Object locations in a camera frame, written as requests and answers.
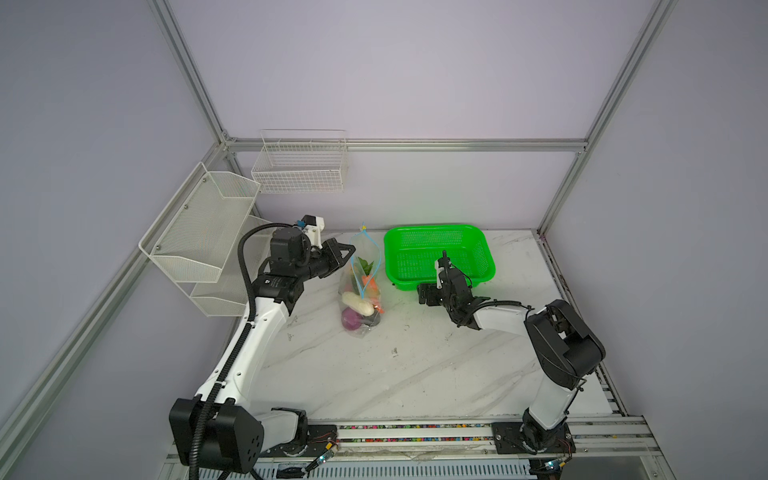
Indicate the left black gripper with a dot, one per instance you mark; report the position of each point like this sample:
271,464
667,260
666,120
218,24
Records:
331,249

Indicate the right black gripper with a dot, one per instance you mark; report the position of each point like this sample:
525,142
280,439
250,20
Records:
427,291

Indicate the green plastic basket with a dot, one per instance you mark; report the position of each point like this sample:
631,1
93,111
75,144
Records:
411,252

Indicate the green toy leafy vegetable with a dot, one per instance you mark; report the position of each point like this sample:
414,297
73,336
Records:
365,266

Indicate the orange toy carrot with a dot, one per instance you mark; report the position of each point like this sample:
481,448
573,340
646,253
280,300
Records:
371,290

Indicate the clear zip bag blue zipper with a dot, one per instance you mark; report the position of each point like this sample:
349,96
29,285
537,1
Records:
351,279

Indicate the white toy radish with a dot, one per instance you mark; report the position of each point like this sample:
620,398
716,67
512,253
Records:
357,303

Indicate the purple toy onion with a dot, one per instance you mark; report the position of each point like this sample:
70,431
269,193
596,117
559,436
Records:
351,320

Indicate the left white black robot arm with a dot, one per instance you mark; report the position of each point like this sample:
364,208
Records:
219,428

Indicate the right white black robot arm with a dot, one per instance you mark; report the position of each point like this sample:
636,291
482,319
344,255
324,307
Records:
566,348

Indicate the white mesh lower shelf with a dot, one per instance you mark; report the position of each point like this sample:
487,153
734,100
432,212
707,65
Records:
228,297

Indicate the white mesh shelf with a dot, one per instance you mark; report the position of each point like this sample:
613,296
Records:
228,297
191,240

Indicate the white mesh upper shelf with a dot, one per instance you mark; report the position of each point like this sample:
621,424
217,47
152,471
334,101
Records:
191,240

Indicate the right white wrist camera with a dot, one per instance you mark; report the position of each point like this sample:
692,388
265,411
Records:
443,282

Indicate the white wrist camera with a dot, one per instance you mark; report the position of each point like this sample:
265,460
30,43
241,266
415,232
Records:
443,282
312,226

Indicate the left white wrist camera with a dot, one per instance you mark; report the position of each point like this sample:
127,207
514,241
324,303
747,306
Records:
312,226

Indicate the white wire wall basket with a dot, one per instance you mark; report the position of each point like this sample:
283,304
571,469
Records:
294,161

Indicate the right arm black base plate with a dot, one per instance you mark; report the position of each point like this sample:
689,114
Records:
528,437

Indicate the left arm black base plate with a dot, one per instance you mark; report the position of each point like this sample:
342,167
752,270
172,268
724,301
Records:
311,442

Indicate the aluminium front rail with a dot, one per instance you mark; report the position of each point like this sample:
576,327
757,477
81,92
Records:
427,440

